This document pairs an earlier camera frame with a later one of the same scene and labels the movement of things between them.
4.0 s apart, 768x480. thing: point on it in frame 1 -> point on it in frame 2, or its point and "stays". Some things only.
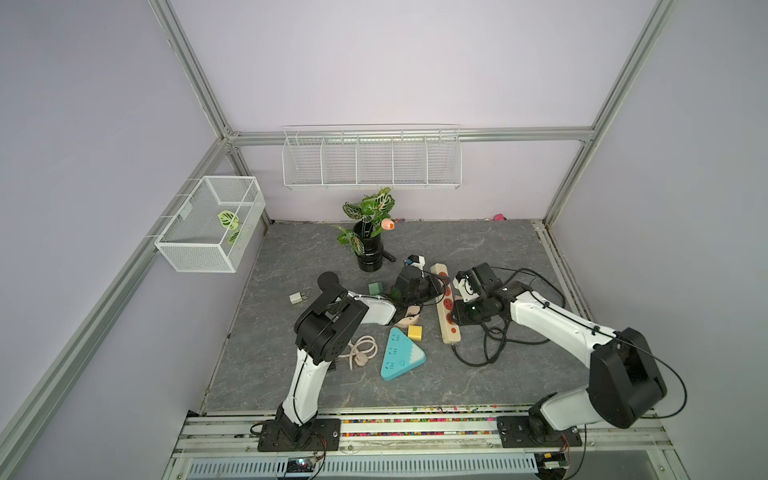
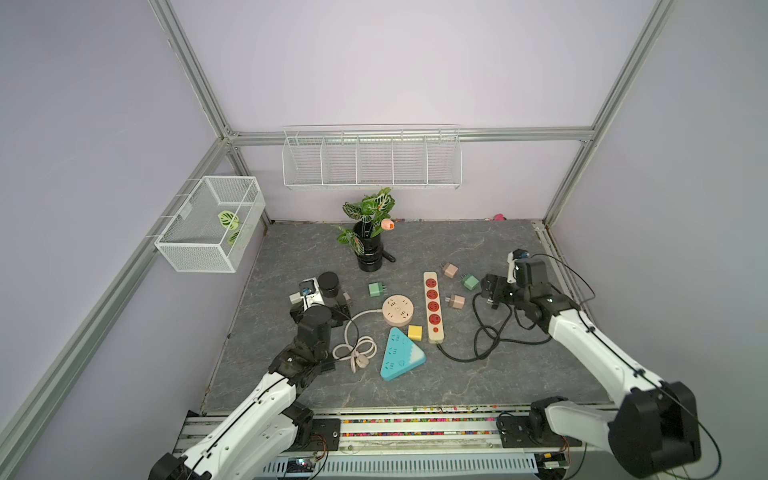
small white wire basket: [214, 229] stays
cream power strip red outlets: [449, 326] -> [435, 328]
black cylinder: [329, 284] stays
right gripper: [460, 316] -> [501, 283]
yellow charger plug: [415, 332] stays
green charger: [375, 288] stays
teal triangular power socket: [401, 355] stays
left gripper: [433, 286] -> [337, 318]
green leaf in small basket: [228, 220] stays
